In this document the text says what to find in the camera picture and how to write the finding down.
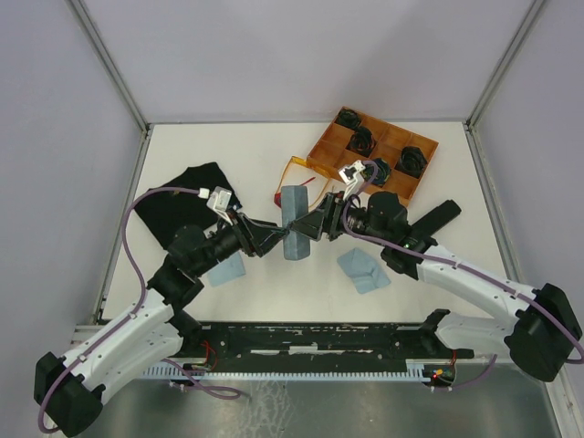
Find orange wooden divider tray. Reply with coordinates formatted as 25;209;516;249
306;107;438;205

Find orange sunglasses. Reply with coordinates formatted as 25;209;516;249
276;156;331;208

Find right aluminium frame post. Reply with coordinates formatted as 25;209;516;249
464;0;548;129

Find left aluminium frame post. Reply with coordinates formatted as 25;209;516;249
66;0;153;133

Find rolled dark tie top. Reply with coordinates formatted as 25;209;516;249
335;108;361;130

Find grey-blue glasses case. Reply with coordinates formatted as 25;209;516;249
280;185;310;261

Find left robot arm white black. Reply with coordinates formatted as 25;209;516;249
34;214;288;437

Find light blue cloth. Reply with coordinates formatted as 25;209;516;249
207;253;246;287
337;248;391;295

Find white slotted cable duct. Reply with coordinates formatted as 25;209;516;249
140;360;454;383

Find black folded t-shirt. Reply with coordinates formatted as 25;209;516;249
134;162;242;249

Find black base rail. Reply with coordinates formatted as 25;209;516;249
179;322;474;370

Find rolled dark tie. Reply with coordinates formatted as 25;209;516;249
395;146;428;179
335;108;361;130
347;127;376;157

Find aluminium frame post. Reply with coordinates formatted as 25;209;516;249
464;0;548;129
66;0;153;133

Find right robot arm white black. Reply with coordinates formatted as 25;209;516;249
281;186;583;382

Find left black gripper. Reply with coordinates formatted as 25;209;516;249
193;205;288;275

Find red sunglasses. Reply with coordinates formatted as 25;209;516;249
273;177;315;207

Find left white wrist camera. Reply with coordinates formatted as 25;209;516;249
206;186;232;215

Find black glasses case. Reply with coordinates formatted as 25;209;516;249
411;200;462;236

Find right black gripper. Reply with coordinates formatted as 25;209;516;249
287;192;389;247

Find rolled dark tie right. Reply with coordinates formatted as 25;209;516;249
395;146;428;179

